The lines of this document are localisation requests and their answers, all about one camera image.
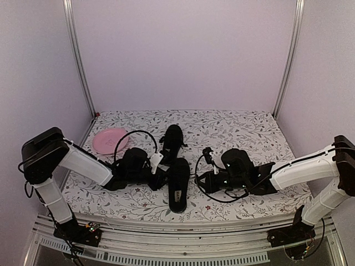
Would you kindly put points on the left aluminium frame post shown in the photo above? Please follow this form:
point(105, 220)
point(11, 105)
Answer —
point(69, 17)

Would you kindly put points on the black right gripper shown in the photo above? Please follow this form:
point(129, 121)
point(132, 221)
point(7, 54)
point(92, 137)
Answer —
point(209, 187)

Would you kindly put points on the floral patterned table mat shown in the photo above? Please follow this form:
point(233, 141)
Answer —
point(256, 132)

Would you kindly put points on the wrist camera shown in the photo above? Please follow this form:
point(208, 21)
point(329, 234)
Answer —
point(208, 155)
point(155, 160)

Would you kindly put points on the aluminium frame post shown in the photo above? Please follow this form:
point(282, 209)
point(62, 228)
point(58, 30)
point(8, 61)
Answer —
point(69, 17)
point(295, 34)

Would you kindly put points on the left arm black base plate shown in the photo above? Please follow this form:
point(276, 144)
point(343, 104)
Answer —
point(89, 234)

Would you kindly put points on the black canvas shoe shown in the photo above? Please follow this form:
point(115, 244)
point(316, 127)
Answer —
point(172, 141)
point(178, 191)

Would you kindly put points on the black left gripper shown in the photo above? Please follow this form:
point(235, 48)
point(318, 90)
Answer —
point(157, 183)

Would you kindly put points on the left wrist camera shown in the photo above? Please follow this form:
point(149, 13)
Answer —
point(155, 160)

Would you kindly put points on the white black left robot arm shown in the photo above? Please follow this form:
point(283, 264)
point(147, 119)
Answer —
point(43, 154)

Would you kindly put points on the right aluminium frame post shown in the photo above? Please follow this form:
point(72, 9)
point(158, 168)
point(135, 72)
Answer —
point(295, 34)

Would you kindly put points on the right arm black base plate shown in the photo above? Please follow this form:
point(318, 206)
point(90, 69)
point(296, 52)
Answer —
point(290, 234)

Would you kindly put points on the pink plastic plate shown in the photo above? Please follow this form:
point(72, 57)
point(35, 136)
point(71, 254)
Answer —
point(105, 141)

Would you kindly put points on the aluminium front rail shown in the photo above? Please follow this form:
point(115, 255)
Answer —
point(244, 242)

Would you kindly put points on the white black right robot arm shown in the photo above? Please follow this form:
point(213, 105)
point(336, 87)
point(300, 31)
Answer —
point(335, 161)

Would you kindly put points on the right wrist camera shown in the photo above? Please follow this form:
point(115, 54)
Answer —
point(208, 155)

